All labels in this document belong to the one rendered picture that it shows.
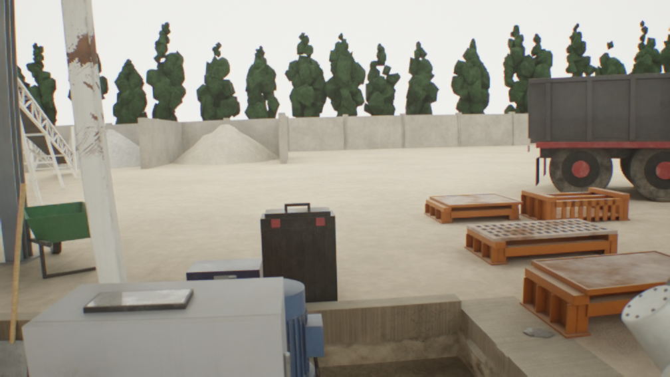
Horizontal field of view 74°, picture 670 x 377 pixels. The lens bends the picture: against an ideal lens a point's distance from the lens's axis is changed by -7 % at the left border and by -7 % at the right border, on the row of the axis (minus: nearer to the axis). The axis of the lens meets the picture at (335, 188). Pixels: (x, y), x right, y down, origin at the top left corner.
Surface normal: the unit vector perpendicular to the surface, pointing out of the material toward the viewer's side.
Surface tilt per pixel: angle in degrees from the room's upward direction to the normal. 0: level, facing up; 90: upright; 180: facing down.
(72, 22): 91
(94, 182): 91
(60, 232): 111
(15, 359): 70
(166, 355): 90
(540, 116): 90
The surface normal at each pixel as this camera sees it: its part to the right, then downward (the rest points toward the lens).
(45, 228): 0.60, 0.42
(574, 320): 0.09, 0.11
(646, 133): -0.47, 0.11
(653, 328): -0.57, 0.31
